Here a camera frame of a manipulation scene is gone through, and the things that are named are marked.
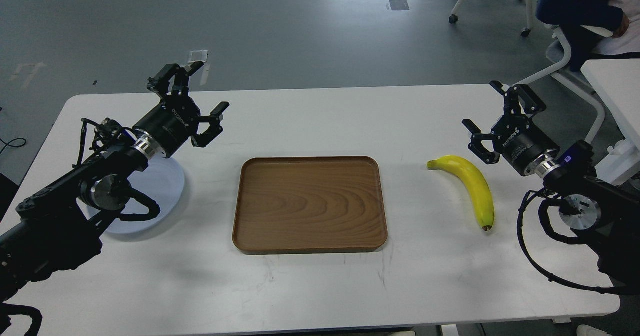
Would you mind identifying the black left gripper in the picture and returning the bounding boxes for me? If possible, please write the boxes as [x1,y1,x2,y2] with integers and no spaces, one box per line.
[133,64,230,158]

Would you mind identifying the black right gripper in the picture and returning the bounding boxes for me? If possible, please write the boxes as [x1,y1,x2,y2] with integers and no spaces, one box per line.
[461,80,560,177]

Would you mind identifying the yellow banana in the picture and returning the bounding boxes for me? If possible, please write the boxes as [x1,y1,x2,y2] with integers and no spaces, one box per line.
[426,154,496,232]

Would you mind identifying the light blue plate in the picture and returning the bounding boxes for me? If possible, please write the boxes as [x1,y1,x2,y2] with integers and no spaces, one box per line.
[106,157,185,236]

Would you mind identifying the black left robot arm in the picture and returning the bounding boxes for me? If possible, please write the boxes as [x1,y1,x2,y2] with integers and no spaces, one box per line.
[0,61,230,336]

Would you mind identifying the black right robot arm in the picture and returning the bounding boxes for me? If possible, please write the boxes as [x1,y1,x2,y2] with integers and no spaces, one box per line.
[462,80,639,296]

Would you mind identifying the white floor tape marks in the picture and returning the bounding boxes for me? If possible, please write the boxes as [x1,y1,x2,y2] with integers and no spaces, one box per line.
[185,49,211,86]

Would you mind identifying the white wheeled chair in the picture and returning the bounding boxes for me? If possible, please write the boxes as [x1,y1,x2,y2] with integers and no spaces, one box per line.
[515,23,640,147]

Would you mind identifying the white side table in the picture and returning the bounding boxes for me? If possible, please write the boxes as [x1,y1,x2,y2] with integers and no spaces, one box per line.
[582,59,640,186]

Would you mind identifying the brown wooden tray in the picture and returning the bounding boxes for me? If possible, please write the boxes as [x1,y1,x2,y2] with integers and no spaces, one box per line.
[232,156,388,255]

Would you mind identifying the seated person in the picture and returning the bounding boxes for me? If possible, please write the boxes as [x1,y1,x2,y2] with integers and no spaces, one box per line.
[535,0,640,72]

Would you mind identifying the black floor cable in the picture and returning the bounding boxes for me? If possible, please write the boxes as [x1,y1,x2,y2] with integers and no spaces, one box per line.
[0,107,28,156]

